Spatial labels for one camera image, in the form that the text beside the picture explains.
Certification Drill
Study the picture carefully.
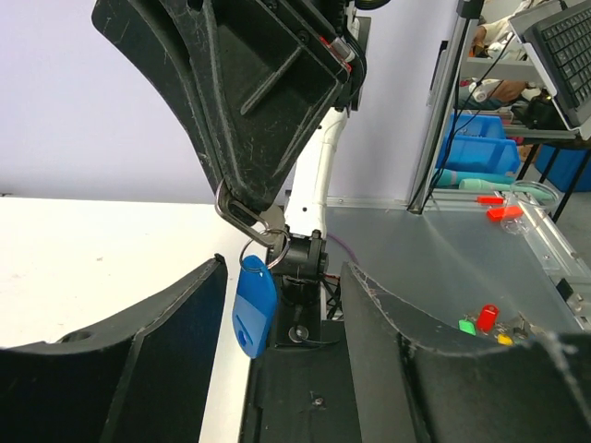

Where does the green key tag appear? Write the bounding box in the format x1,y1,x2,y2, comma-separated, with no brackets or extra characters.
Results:
458,319,476,336

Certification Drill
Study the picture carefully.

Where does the yellow key tag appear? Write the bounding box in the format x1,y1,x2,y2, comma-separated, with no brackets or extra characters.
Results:
497,333,513,346

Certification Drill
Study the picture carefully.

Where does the black keyboard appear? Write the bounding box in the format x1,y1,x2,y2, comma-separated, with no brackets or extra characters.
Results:
525,1,590,124

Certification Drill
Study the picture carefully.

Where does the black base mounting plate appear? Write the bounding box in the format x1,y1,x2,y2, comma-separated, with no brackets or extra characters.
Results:
238,274,361,442

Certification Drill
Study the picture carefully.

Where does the red key tag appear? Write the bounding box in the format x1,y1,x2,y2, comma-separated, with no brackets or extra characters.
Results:
476,304,499,333

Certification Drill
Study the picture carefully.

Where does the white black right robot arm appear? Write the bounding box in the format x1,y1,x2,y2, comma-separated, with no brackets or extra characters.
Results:
91,1,381,346

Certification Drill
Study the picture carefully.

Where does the aluminium frame rail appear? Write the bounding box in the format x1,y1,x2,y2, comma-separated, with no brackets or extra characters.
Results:
500,180,590,333

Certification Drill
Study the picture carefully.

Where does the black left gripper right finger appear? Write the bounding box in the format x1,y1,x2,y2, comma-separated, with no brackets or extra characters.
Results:
341,263,590,442

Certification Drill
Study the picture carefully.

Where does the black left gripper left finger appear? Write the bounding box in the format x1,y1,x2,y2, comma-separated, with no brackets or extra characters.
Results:
1,256,227,442

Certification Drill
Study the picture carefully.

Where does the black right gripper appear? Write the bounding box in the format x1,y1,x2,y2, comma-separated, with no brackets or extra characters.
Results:
203,1,372,212

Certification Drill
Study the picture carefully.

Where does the blue storage bin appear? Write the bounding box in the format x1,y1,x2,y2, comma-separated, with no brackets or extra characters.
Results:
445,113,521,175

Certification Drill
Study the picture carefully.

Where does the blue key tag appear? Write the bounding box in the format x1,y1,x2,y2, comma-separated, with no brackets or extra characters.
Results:
232,255,277,359

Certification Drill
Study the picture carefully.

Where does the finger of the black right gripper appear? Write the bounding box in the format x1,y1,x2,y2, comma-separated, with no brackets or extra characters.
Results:
91,1,259,211

